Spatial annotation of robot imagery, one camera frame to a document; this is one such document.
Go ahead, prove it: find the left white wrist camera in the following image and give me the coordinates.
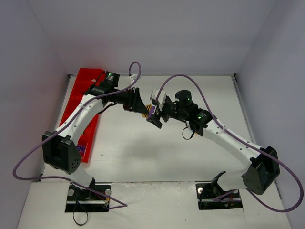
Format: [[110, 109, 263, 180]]
[[127, 74, 141, 84]]

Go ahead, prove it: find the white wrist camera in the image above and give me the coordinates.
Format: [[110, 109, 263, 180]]
[[150, 89, 166, 111], [127, 74, 141, 84]]

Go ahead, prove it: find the yellow black striped lego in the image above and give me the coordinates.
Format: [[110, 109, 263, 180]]
[[142, 104, 152, 119]]

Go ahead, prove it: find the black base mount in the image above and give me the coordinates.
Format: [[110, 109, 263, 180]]
[[65, 184, 110, 213], [195, 171, 243, 210]]

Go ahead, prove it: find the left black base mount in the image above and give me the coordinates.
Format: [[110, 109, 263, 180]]
[[65, 184, 110, 213]]

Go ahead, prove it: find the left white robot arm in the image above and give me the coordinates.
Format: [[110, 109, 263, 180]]
[[42, 72, 148, 188]]

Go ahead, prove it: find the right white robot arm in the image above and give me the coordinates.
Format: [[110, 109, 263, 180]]
[[147, 89, 280, 195]]

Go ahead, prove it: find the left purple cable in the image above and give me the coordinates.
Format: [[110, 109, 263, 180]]
[[12, 61, 143, 210]]

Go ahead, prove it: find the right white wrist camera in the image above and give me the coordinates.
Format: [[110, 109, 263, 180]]
[[150, 89, 166, 111]]

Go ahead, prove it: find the purple cable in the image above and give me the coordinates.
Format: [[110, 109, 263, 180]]
[[157, 74, 301, 213], [12, 61, 143, 210]]

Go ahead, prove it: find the red divided plastic bin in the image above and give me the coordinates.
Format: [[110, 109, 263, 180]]
[[60, 68, 105, 163]]

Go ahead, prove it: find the purple yellow striped lego stack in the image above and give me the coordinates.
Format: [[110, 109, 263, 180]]
[[147, 106, 157, 119]]

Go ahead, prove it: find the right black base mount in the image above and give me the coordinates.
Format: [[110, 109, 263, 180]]
[[195, 171, 243, 210]]

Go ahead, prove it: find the purple lego in bin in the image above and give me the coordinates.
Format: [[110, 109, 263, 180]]
[[77, 145, 86, 154]]

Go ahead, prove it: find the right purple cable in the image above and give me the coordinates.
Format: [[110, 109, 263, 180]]
[[157, 74, 301, 213]]

